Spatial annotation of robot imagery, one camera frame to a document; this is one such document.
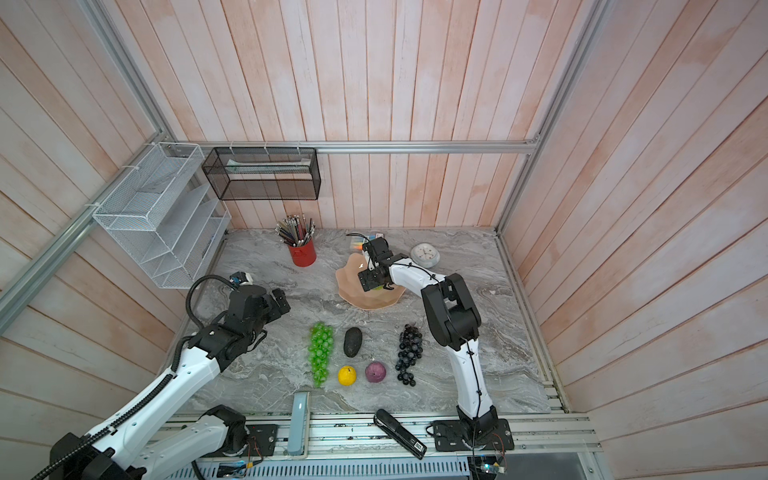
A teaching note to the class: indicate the green fake grape bunch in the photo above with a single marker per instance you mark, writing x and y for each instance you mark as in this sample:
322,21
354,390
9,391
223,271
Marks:
319,352

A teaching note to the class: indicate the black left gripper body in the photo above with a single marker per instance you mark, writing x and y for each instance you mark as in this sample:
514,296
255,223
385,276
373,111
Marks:
271,311

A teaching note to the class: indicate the pack of colour highlighters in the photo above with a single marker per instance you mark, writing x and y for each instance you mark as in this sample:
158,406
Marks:
357,240

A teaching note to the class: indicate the white mesh wall shelf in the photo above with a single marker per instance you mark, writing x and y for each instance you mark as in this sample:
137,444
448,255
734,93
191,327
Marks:
166,220

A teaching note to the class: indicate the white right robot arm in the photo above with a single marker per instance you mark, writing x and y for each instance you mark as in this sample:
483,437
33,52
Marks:
453,320

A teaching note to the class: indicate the white blue alarm clock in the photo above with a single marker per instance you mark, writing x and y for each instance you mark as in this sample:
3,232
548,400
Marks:
425,255

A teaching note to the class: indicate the bundle of pencils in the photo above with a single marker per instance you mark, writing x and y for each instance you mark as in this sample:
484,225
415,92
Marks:
296,230

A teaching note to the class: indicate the black fake grape bunch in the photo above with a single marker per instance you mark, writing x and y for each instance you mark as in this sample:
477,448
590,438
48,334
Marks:
410,351

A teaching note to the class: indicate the dark fake avocado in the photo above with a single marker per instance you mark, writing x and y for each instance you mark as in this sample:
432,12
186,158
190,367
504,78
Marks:
352,342

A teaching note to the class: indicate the red metal pencil cup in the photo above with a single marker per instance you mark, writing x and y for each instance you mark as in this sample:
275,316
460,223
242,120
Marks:
303,255

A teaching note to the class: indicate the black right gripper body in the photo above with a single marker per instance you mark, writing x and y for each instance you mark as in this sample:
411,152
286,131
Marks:
370,277

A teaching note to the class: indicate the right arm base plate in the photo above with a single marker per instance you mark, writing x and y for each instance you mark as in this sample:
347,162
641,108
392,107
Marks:
454,436

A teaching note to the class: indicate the yellow fake lemon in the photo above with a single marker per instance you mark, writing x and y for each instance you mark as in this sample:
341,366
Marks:
347,376

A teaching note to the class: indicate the black stapler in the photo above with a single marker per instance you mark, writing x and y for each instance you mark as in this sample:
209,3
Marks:
395,430

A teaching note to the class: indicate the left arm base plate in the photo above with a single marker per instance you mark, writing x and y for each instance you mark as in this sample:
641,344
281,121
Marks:
261,440

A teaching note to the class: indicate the pink wavy fruit bowl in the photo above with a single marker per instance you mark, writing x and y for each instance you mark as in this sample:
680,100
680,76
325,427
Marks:
350,289

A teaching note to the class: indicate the purple fake fig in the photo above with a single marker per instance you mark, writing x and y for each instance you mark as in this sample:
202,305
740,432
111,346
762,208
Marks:
375,372

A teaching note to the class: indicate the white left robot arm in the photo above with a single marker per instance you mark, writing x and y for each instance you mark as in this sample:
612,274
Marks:
121,447

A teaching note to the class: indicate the black mesh wall basket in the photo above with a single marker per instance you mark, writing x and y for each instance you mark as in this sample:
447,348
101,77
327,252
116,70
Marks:
263,173

